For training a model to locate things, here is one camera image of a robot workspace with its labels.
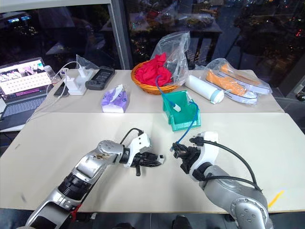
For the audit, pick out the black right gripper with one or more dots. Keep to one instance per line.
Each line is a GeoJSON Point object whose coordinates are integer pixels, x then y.
{"type": "Point", "coordinates": [194, 155]}

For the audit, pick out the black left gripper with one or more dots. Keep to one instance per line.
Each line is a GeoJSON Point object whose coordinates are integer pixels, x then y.
{"type": "Point", "coordinates": [141, 160]}

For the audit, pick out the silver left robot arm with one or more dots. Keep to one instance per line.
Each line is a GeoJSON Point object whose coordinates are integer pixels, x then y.
{"type": "Point", "coordinates": [90, 164]}

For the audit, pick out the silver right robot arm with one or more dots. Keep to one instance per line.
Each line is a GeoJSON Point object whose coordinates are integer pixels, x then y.
{"type": "Point", "coordinates": [226, 188]}

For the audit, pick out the green plastic bin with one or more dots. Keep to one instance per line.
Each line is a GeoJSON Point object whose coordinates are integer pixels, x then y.
{"type": "Point", "coordinates": [183, 119]}

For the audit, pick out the white plug charger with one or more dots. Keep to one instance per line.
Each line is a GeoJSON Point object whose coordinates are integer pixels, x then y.
{"type": "Point", "coordinates": [82, 72]}

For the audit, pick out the dark rounded shape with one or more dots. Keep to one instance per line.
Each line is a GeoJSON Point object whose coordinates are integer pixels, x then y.
{"type": "Point", "coordinates": [181, 222]}

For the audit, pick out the purple tissue pack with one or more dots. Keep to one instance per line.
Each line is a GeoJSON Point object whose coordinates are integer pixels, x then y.
{"type": "Point", "coordinates": [115, 100]}

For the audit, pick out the white water bottle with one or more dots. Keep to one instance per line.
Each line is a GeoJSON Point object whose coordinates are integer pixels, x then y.
{"type": "Point", "coordinates": [200, 86]}

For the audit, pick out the orange wicker basket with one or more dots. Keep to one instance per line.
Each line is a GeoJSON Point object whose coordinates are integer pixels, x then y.
{"type": "Point", "coordinates": [147, 87]}

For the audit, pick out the orange canvas sneaker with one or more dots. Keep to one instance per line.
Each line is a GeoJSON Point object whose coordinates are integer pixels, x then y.
{"type": "Point", "coordinates": [228, 87]}
{"type": "Point", "coordinates": [247, 80]}

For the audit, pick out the red cloth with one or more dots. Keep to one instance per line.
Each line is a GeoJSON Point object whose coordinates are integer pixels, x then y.
{"type": "Point", "coordinates": [150, 71]}

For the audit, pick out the orange sneakers in bag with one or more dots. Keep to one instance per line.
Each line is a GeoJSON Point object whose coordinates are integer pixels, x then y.
{"type": "Point", "coordinates": [214, 64]}

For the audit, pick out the black handheld device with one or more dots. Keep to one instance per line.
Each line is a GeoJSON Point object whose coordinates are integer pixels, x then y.
{"type": "Point", "coordinates": [100, 77]}

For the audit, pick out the large clear plastic bag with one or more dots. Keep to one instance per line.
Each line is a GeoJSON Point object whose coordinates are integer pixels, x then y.
{"type": "Point", "coordinates": [177, 53]}

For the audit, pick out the black smartphone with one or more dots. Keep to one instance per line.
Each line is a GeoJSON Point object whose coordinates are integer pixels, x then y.
{"type": "Point", "coordinates": [60, 90]}

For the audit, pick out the small clear plastic bag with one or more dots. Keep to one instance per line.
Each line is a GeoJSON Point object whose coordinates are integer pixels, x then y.
{"type": "Point", "coordinates": [88, 62]}

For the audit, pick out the clear plastic bottle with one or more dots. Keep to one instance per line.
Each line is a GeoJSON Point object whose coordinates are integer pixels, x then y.
{"type": "Point", "coordinates": [48, 71]}

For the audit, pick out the open grey laptop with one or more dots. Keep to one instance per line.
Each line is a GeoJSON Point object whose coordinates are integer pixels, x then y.
{"type": "Point", "coordinates": [23, 83]}

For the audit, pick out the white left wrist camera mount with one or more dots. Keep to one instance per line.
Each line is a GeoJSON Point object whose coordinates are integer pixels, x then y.
{"type": "Point", "coordinates": [139, 143]}

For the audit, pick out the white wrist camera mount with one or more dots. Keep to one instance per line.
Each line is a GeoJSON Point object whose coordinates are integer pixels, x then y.
{"type": "Point", "coordinates": [209, 148]}
{"type": "Point", "coordinates": [139, 143]}

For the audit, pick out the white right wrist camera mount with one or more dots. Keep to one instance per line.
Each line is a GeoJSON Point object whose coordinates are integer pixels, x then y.
{"type": "Point", "coordinates": [209, 148]}

